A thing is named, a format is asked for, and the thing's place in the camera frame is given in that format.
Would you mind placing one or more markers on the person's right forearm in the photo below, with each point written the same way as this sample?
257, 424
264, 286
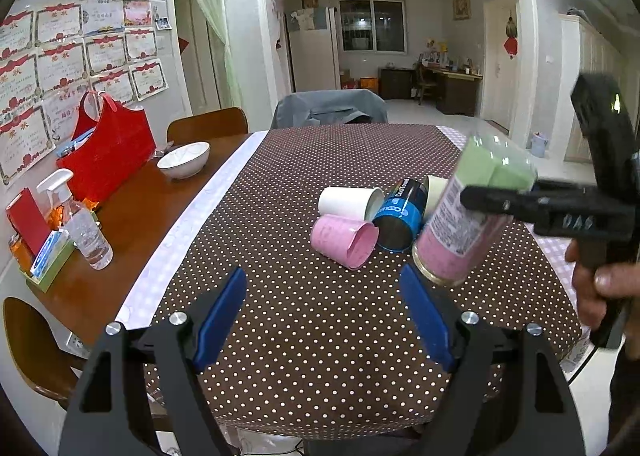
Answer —
627, 396

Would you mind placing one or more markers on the white power strip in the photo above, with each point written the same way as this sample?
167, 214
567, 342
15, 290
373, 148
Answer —
77, 343

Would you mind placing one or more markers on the wooden desk chair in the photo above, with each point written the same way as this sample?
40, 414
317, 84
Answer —
425, 83

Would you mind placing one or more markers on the blue and white packet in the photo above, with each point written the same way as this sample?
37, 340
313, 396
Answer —
47, 251

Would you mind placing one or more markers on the cream paper cup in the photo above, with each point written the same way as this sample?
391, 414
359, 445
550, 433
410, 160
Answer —
435, 193

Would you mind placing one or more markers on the person's right hand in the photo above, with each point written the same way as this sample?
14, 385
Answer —
607, 281

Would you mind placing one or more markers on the red gift bag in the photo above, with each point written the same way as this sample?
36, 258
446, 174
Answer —
112, 156

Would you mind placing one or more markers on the green curtain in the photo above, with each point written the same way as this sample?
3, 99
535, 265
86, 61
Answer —
210, 11

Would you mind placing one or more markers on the window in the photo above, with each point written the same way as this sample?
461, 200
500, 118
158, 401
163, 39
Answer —
372, 25

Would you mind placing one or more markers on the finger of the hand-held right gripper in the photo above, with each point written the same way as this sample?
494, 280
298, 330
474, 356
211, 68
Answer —
500, 200

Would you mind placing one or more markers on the grey covered chair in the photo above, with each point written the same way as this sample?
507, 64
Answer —
330, 108

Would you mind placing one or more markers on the light blue bucket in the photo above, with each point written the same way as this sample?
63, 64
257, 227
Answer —
539, 145

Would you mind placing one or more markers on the white refrigerator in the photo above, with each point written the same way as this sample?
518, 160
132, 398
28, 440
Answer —
312, 56

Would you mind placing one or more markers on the orange crate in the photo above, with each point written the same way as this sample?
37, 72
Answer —
369, 83

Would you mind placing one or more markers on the red door ornament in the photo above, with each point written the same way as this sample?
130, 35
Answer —
511, 43

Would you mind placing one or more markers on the spray bottle with orange liquid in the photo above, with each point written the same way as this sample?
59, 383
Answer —
56, 196

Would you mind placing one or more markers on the white wardrobe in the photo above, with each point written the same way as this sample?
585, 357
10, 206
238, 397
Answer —
590, 86

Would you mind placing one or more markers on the white paper cup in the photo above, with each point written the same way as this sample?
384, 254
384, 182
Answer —
345, 203

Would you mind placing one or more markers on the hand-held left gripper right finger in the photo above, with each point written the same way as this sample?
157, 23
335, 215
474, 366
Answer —
425, 321

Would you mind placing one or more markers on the brown wooden chair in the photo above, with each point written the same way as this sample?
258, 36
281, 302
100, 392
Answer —
35, 351
207, 125

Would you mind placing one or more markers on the small gold framed picture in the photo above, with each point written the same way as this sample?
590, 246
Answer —
461, 6

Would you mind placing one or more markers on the green tray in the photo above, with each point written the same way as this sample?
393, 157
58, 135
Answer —
55, 266

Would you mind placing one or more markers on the white door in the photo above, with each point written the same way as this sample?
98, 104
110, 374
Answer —
497, 81

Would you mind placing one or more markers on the pink can with green cap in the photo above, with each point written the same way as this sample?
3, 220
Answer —
460, 231

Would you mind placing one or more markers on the dark wooden desk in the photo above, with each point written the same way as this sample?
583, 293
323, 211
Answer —
455, 91

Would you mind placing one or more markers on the wooden dining table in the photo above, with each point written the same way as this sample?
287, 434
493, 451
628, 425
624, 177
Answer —
145, 221

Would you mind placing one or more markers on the brown polka dot tablecloth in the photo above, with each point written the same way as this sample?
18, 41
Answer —
310, 336

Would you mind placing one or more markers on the white bowl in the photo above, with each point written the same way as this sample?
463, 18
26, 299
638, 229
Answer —
184, 161

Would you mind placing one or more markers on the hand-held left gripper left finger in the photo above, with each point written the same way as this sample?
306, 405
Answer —
222, 321

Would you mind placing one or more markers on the clear plastic bottle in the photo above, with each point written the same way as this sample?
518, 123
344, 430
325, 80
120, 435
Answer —
90, 236

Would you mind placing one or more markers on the blue metal can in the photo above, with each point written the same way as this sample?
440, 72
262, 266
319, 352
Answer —
400, 216

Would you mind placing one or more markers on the wall of award certificates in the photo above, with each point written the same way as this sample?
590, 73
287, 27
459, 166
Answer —
60, 66

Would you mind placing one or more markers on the pink paper cup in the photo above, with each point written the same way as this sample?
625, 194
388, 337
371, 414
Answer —
337, 238

